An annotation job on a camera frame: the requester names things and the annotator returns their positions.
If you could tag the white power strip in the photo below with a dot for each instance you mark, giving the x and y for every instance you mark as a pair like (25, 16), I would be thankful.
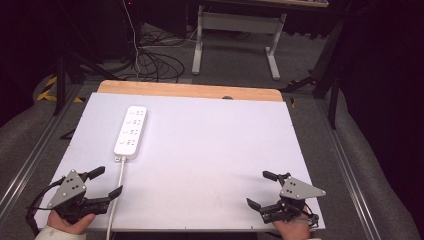
(130, 131)

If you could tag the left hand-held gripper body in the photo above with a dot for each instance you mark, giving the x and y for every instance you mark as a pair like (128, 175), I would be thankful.
(68, 191)

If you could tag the person's right hand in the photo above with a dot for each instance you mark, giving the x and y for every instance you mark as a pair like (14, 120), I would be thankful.
(293, 230)

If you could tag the black curtain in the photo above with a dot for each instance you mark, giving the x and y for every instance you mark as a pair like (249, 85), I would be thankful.
(386, 83)

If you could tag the black tripod stand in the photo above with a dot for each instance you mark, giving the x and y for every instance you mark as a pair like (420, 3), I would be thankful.
(60, 80)

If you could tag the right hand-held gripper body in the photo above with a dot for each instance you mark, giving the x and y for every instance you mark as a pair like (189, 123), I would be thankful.
(298, 190)

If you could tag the white table frame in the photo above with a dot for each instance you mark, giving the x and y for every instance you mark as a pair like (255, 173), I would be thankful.
(238, 22)

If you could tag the black metal stand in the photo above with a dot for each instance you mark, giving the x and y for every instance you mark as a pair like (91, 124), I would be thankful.
(328, 70)

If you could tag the aluminium floor rail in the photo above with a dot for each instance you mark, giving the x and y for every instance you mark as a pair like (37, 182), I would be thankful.
(33, 156)
(350, 173)

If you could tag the black equipment box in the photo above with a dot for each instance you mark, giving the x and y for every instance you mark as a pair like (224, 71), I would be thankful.
(110, 26)

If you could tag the yellow black floor tape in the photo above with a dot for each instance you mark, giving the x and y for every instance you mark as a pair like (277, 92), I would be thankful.
(46, 91)

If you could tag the person's left hand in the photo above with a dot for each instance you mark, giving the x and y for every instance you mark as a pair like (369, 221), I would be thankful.
(71, 226)

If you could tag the white table board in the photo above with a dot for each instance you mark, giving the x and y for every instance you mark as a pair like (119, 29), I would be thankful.
(206, 150)

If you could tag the wooden table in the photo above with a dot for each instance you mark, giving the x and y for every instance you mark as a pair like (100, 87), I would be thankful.
(186, 90)

